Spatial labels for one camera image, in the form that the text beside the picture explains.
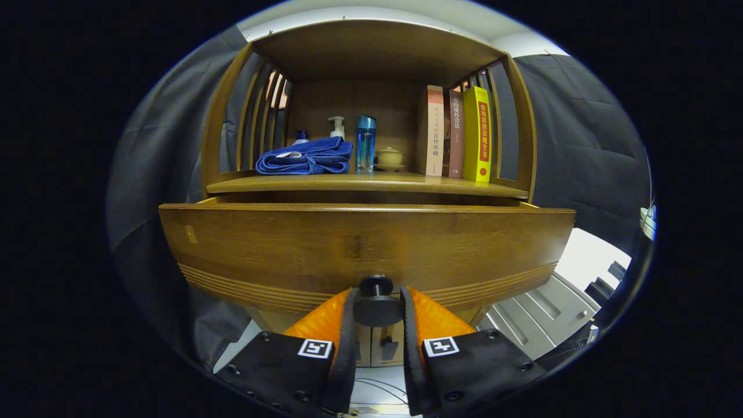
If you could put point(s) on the wooden cabinet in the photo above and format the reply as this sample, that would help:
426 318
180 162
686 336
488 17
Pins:
371 52

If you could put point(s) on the yellow lidded ceramic cup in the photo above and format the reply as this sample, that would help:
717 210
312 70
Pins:
390 157

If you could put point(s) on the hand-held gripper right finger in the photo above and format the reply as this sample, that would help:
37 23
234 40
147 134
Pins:
411 360

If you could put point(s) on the white pump bottle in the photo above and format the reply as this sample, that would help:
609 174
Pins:
338 130

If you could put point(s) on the blue folded towel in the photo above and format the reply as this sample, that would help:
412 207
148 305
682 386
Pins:
313 157

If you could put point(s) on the wooden drawer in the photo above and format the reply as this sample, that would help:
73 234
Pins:
290 244

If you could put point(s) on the yellow book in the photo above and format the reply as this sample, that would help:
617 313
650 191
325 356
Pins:
477 133

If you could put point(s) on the brown book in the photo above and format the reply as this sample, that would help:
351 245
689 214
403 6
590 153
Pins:
455 139

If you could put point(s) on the white wall device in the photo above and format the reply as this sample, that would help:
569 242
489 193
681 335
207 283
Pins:
648 220

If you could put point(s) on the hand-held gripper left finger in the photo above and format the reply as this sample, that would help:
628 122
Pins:
348 360

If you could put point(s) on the clear blue glass bottle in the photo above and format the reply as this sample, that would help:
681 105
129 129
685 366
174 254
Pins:
366 145

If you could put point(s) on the small white bottle blue cap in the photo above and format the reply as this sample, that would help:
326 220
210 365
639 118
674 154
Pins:
300 138

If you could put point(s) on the orange and white book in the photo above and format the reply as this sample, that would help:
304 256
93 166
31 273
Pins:
434 133

